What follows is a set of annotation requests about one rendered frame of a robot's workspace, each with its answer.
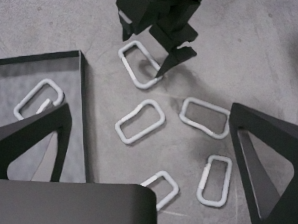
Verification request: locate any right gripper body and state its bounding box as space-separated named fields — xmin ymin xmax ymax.
xmin=148 ymin=21 xmax=198 ymax=63

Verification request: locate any white carabiner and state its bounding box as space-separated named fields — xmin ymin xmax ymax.
xmin=140 ymin=171 xmax=179 ymax=210
xmin=180 ymin=97 xmax=230 ymax=139
xmin=197 ymin=155 xmax=232 ymax=207
xmin=14 ymin=79 xmax=64 ymax=120
xmin=119 ymin=41 xmax=163 ymax=89
xmin=115 ymin=100 xmax=165 ymax=144

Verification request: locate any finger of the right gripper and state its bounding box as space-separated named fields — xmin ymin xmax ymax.
xmin=122 ymin=26 xmax=134 ymax=41
xmin=155 ymin=46 xmax=197 ymax=78

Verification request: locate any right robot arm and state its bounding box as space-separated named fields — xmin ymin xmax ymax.
xmin=116 ymin=0 xmax=201 ymax=36

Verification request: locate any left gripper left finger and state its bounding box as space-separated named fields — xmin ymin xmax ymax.
xmin=0 ymin=103 xmax=73 ymax=182

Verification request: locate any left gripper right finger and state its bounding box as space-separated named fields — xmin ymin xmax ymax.
xmin=228 ymin=102 xmax=298 ymax=224

